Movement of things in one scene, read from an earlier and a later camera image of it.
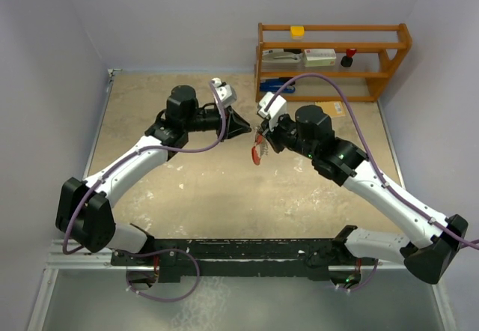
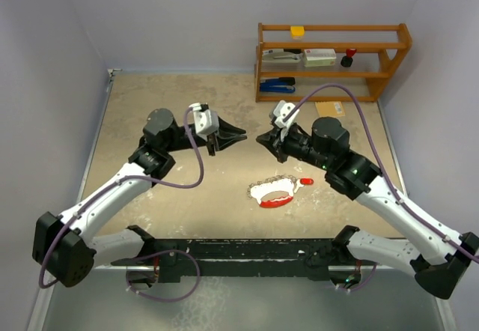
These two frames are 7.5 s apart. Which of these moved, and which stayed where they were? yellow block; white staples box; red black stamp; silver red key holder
Moved: silver red key holder
Stayed: red black stamp; white staples box; yellow block
